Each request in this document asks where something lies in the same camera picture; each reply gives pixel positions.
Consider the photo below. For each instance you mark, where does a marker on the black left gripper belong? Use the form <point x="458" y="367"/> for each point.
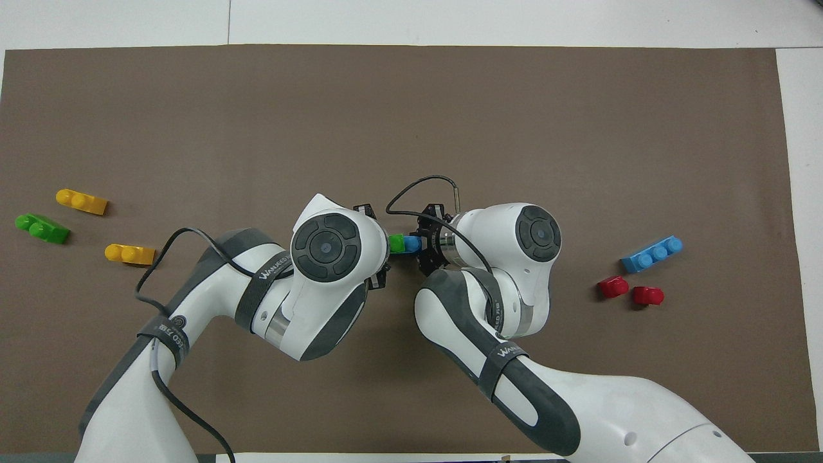
<point x="365" y="212"/>

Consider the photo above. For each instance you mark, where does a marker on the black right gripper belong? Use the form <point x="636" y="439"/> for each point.
<point x="437" y="247"/>

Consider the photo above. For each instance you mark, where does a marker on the blue three-stud toy block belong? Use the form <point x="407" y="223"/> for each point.
<point x="651" y="254"/>
<point x="413" y="244"/>

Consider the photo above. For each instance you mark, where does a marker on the green two-stud toy block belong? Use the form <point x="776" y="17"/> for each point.
<point x="42" y="229"/>
<point x="397" y="244"/>

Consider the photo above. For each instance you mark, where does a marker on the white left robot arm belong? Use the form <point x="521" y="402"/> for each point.
<point x="302" y="283"/>

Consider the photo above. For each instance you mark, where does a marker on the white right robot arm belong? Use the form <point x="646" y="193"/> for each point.
<point x="488" y="283"/>

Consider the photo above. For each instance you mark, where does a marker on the red single-stud toy block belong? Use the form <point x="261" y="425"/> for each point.
<point x="648" y="296"/>
<point x="614" y="287"/>

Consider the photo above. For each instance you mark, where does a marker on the yellow two-stud toy block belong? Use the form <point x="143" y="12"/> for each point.
<point x="130" y="254"/>
<point x="82" y="202"/>

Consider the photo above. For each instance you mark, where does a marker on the brown table mat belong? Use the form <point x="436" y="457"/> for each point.
<point x="411" y="116"/>

